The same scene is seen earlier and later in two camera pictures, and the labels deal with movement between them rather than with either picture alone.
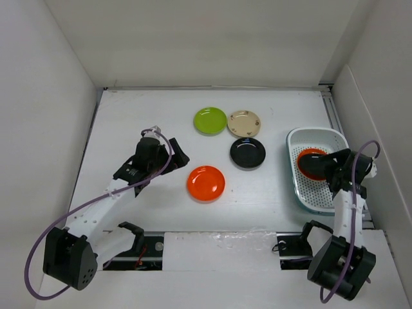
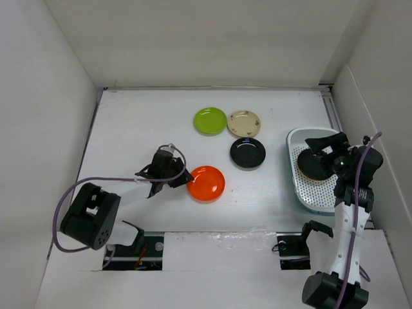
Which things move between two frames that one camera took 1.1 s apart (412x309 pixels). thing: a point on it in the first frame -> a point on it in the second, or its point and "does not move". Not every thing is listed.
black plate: [248, 152] does not move
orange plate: [206, 184] does not move
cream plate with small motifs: [243, 123] does not move
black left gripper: [179, 159] -> [183, 179]
